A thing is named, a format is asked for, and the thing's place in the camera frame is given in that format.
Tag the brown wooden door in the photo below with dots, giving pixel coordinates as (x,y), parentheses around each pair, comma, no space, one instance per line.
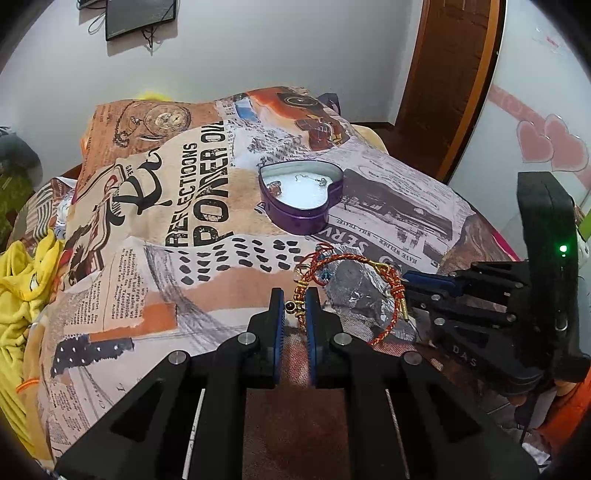
(445,83)

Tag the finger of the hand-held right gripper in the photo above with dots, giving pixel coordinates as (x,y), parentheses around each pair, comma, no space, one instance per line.
(466,314)
(431,282)

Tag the black wall screen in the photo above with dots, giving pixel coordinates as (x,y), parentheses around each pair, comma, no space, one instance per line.
(138,16)

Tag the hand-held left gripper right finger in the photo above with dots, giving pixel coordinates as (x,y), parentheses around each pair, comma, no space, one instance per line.
(310,323)

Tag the dark red jewelry piece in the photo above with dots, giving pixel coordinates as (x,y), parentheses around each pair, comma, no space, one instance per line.
(276,186)

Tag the white wardrobe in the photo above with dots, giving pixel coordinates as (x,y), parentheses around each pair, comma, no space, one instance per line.
(521,83)

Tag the purple heart-shaped tin box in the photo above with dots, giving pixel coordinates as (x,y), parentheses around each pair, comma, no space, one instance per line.
(300,212)

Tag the pink heart stickers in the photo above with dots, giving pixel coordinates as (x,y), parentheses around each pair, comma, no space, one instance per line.
(551,141)

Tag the green cloth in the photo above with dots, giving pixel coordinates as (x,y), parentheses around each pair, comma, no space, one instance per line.
(14,184)

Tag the person's right forearm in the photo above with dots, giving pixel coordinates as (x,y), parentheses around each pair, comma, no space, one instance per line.
(570,410)

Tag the yellow cloth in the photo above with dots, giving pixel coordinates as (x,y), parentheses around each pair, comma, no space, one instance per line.
(21,304)

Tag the printed blanket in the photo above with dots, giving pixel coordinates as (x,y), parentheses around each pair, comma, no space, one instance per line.
(184,230)

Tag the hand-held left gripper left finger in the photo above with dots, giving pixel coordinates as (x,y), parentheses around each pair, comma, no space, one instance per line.
(277,323)

